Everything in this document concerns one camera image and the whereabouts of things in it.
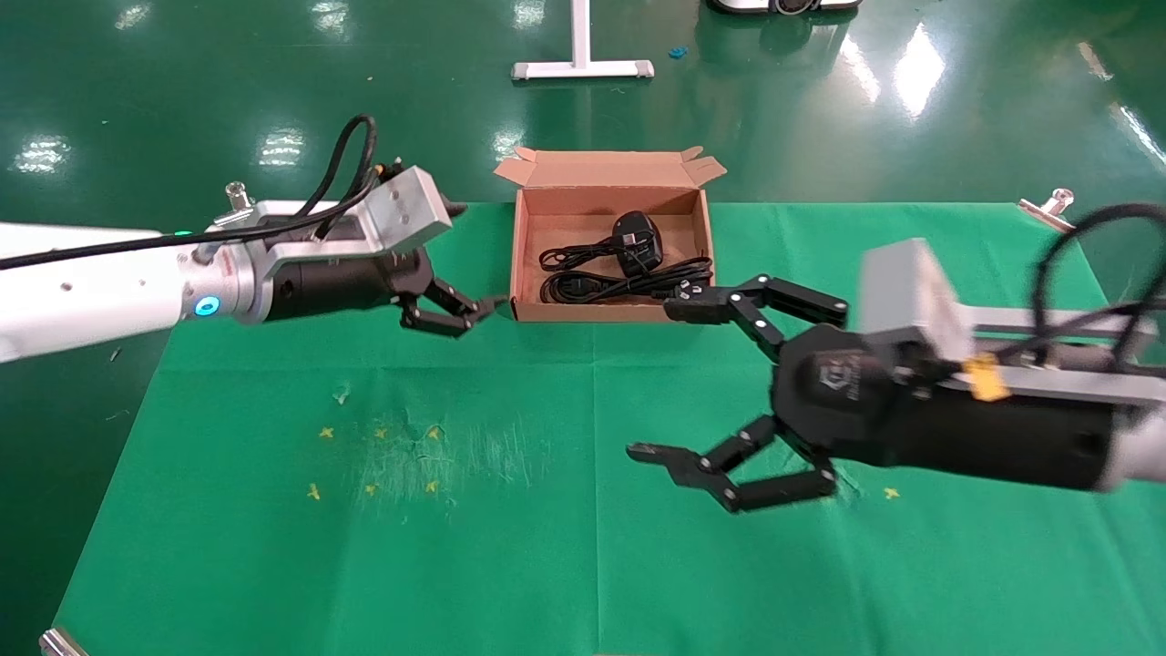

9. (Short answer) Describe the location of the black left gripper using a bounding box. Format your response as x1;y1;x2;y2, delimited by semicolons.
264;246;508;340

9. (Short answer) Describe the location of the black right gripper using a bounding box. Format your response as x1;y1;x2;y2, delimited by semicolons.
627;273;1120;516

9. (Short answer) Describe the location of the thick black power cable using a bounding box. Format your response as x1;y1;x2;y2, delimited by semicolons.
540;211;714;306

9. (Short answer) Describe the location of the open brown cardboard box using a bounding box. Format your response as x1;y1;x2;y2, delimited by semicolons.
494;146;727;324

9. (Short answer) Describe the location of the yellow label tag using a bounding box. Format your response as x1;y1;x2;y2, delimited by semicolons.
964;354;1012;404

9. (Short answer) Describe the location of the green table cloth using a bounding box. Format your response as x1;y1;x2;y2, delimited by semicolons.
50;202;1166;656

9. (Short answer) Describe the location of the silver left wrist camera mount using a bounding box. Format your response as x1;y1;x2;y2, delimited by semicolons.
211;166;454;274

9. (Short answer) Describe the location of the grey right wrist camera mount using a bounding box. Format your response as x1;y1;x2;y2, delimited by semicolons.
859;239;1166;406

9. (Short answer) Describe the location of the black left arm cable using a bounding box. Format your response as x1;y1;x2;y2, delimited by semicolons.
0;114;379;272

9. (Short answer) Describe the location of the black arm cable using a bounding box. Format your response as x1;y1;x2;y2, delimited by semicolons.
0;114;379;272
997;202;1166;374

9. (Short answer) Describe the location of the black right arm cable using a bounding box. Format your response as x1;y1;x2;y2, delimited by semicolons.
997;202;1166;374

